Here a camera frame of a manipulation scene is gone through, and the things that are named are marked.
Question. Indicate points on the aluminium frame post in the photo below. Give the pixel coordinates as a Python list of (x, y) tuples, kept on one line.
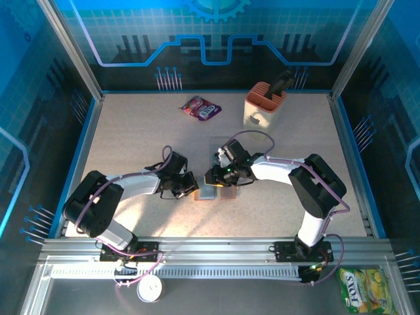
[(361, 49), (73, 49)]

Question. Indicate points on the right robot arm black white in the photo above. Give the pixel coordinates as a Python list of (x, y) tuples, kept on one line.
[(275, 170)]

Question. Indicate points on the purple candy bag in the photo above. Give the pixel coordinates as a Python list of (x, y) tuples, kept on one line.
[(200, 110)]

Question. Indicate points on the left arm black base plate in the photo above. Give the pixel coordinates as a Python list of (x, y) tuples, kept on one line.
[(147, 251)]

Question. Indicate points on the aluminium front rail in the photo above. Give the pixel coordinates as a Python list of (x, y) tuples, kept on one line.
[(213, 249)]

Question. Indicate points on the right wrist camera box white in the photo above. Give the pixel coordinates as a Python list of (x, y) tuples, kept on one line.
[(222, 158)]

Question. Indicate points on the yellow green candy bag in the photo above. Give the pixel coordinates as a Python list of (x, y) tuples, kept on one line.
[(364, 290)]

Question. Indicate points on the cream orange knife block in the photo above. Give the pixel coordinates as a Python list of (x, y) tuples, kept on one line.
[(259, 111)]

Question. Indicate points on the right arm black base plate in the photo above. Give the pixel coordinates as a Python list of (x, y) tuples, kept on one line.
[(285, 252)]

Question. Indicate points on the aluminium side rail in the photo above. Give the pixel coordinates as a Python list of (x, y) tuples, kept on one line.
[(88, 138), (344, 138)]

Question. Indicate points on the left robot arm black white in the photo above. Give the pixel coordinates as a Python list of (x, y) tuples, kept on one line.
[(134, 183)]

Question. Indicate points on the white round tape roll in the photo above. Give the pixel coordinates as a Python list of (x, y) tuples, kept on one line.
[(149, 288)]

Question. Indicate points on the blue credit card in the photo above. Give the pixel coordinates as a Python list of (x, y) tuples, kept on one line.
[(208, 193)]

